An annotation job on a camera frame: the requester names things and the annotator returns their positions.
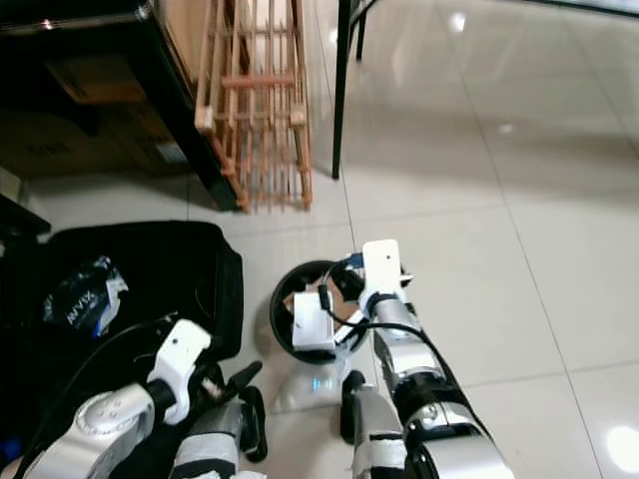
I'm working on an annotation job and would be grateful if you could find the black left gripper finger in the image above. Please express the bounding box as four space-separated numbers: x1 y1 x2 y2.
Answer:
222 360 264 402

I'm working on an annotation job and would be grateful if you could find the round black rubbish bin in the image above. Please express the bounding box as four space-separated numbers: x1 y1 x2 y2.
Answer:
269 259 372 364

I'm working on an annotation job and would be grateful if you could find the brown cardboard piece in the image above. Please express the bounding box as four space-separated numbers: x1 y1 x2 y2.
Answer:
284 278 368 332

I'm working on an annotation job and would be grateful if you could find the small white carton box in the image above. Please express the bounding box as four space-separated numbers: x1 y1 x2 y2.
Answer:
292 291 338 353

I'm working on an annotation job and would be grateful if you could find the robot left leg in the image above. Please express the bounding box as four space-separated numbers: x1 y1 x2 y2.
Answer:
168 389 270 479

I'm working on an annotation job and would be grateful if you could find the robot leg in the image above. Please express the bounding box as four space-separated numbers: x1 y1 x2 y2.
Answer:
168 389 270 479
338 368 412 479

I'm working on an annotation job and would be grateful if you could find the black fabric suitcase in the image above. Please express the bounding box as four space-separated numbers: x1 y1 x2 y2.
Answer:
0 221 247 479

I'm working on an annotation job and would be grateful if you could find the robot right leg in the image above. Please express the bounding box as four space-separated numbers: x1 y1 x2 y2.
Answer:
338 368 412 479

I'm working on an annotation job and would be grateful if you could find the blue white plastic package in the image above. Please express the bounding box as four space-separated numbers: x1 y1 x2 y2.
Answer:
42 255 130 338

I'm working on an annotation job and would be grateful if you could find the wooden slatted rack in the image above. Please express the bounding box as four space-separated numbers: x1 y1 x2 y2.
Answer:
194 0 315 215

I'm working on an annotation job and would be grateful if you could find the black desk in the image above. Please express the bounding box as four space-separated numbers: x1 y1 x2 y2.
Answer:
0 0 243 214

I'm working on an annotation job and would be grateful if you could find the large brown cardboard box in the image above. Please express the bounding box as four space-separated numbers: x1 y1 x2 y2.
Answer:
0 105 193 182

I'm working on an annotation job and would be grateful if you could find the small brown cardboard box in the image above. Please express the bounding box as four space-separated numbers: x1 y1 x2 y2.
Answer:
58 55 161 107

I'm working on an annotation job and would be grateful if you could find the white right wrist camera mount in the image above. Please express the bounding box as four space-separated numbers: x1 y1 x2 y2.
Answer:
360 239 412 312

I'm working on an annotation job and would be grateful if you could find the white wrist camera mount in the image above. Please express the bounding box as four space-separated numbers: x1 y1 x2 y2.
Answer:
360 239 412 312
146 319 214 426

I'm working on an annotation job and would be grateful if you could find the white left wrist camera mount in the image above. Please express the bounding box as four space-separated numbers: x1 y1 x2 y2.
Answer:
146 319 214 426

